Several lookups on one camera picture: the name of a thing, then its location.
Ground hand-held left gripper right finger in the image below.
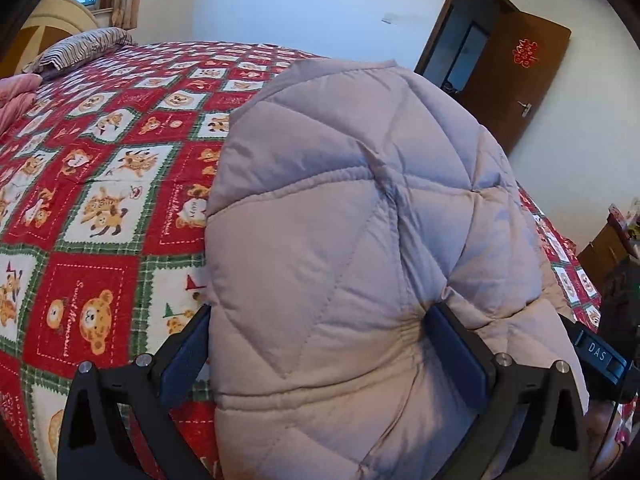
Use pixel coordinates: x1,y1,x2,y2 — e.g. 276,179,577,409
425,302,591,480

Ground red paper door decoration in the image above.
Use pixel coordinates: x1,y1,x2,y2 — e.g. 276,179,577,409
512,37,537,67

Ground wooden cabinet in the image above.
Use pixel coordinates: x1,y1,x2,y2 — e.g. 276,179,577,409
577,222,631,286

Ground pink quilt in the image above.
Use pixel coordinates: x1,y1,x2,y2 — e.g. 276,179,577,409
0,74,43,133

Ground red printed bedspread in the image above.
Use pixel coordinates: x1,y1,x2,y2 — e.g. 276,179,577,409
0,40,631,480

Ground wooden door frame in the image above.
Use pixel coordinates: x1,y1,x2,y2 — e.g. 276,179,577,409
414,0,518,91

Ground brown wooden door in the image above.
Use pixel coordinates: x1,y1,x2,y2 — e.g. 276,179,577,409
470,10,572,156

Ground wooden bed headboard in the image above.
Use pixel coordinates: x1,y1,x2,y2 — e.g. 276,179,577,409
0,0,101,78

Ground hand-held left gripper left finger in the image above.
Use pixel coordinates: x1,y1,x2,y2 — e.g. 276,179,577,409
56,304,213,480

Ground striped pillow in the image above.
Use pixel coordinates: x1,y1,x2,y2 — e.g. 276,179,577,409
22,27,136,78

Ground light grey down jacket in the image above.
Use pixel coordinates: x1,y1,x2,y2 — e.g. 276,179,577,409
204,57,593,480

